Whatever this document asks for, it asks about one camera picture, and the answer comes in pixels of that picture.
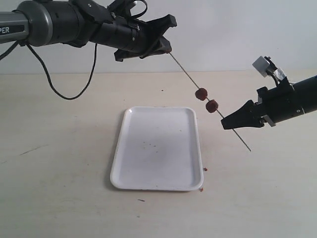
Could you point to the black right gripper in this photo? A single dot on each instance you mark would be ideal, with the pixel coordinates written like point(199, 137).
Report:
point(274, 105)

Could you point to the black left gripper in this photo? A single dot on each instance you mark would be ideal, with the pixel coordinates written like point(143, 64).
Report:
point(132, 37)

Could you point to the thin metal skewer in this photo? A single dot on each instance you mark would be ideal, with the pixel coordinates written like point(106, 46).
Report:
point(193, 81)

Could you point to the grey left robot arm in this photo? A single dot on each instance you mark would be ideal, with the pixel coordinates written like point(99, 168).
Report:
point(77, 22)

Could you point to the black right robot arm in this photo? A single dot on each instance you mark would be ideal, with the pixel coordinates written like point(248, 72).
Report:
point(310, 97)

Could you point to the white plastic tray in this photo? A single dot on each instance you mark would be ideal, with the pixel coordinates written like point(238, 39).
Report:
point(158, 149)

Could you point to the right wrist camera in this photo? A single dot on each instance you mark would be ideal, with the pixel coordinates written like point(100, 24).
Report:
point(266, 67)

